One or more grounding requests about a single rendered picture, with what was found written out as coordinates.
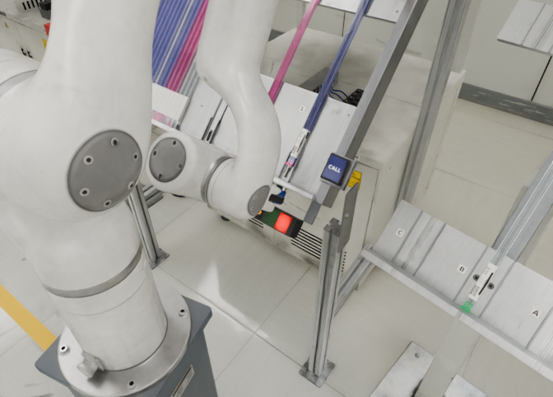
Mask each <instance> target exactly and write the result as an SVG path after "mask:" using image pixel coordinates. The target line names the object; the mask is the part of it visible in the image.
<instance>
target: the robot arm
mask: <svg viewBox="0 0 553 397"><path fill-rule="evenodd" d="M279 3H280V0H209V2H208V6H207V12H206V15H205V20H204V23H203V27H202V33H201V36H200V40H199V44H198V47H197V56H196V69H197V74H198V76H199V77H200V78H201V79H202V80H203V81H204V82H205V83H206V84H207V85H208V86H209V87H210V88H211V89H213V90H214V91H215V92H216V93H217V94H218V95H220V96H221V98H222V99H223V100H224V101H225V102H226V104H227V105H228V106H229V107H230V110H231V112H232V114H233V116H234V118H235V123H236V127H237V132H238V150H237V155H234V154H232V153H230V152H228V151H225V150H223V149H221V148H219V147H216V146H214V145H211V144H210V143H208V142H204V141H203V140H201V139H198V138H195V137H194V136H191V135H189V134H187V133H184V132H181V131H169V132H167V133H164V134H162V135H160V136H159V137H158V138H157V139H156V140H155V141H154V142H153V144H152V145H151V148H150V142H151V117H152V65H151V64H152V45H153V38H154V31H155V26H156V18H157V13H158V9H159V5H160V0H51V21H50V28H49V39H48V43H47V46H46V50H45V52H44V57H43V59H42V62H39V61H37V60H35V59H33V58H30V57H27V56H25V55H23V54H19V53H17V52H14V51H11V50H8V49H2V48H0V229H1V230H2V231H3V232H4V234H5V235H6V236H7V237H8V238H9V239H10V241H11V242H12V243H13V244H14V245H15V246H16V248H17V249H18V250H19V251H20V252H21V253H22V254H23V256H24V257H25V258H26V260H27V262H28V263H29V265H30V266H31V268H32V269H33V271H34V273H35V275H36V277H37V278H38V279H39V281H40V283H41V284H42V286H43V288H44V290H45V291H46V292H47V294H48V295H49V297H50V299H51V301H52V302H53V304H54V305H55V307H56V308H57V310H58V312H59V314H60V315H61V316H62V318H63V320H64V321H65V323H66V324H65V326H64V328H63V332H62V333H61V336H60V339H59V343H58V364H59V368H60V370H61V372H62V374H63V376H64V378H65V379H66V381H67V382H68V383H69V384H70V386H71V387H72V388H73V389H75V390H76V391H78V392H79V393H80V394H82V395H85V396H87V397H133V396H135V395H139V394H141V393H143V392H145V391H147V390H149V389H150V388H152V387H154V386H155V385H157V384H158V383H160V382H161V381H162V380H164V379H165V378H166V377H167V376H168V375H169V374H170V373H171V372H172V371H173V370H174V369H175V367H176V366H177V365H178V363H179V362H180V360H181V359H182V357H183V355H184V353H185V351H186V350H187V347H188V343H189V340H190V336H191V330H192V323H191V316H190V313H189V309H188V306H187V304H186V302H185V300H184V299H183V298H182V296H181V295H180V294H179V293H178V292H177V291H176V290H175V289H173V288H172V287H171V286H169V285H167V284H165V283H162V282H159V281H156V280H155V279H154V277H153V274H152V271H151V266H150V264H149V261H148V258H147V256H146V251H145V248H144V245H143V243H142V238H141V236H140V233H139V230H138V228H137V224H136V221H135V219H134V216H133V214H132V212H131V210H130V208H129V206H128V205H127V204H126V202H125V201H124V200H125V199H126V198H127V197H128V196H129V195H130V193H131V192H132V191H133V190H134V189H135V187H136V185H137V183H138V181H139V180H140V178H141V176H142V172H143V171H144V168H145V166H146V173H147V176H148V178H149V180H150V182H151V183H152V184H153V185H154V186H155V187H156V188H157V189H158V190H161V191H163V192H167V193H171V194H177V195H182V196H185V197H189V198H192V199H196V200H198V201H201V202H203V203H206V204H208V205H210V206H212V207H214V208H215V209H217V210H219V211H221V212H223V213H224V214H226V215H228V216H230V217H233V218H236V219H239V220H249V219H251V218H254V217H255V216H257V215H258V214H259V213H260V211H261V210H264V211H267V212H272V211H273V209H274V203H275V202H276V203H279V204H283V202H284V200H285V199H284V198H282V197H281V196H280V192H281V189H280V188H278V187H276V186H275V185H274V184H272V182H273V179H274V176H275V173H276V170H277V164H278V161H279V156H280V152H281V128H280V123H279V119H278V117H277V113H276V110H275V107H274V105H273V103H272V101H271V99H270V96H269V95H268V93H267V91H266V89H265V87H264V85H263V82H262V79H261V76H260V67H261V63H262V60H263V55H264V52H265V49H266V47H267V42H268V39H269V35H270V33H271V30H272V25H273V22H274V20H275V16H276V14H277V8H278V6H279ZM149 148H150V150H149Z"/></svg>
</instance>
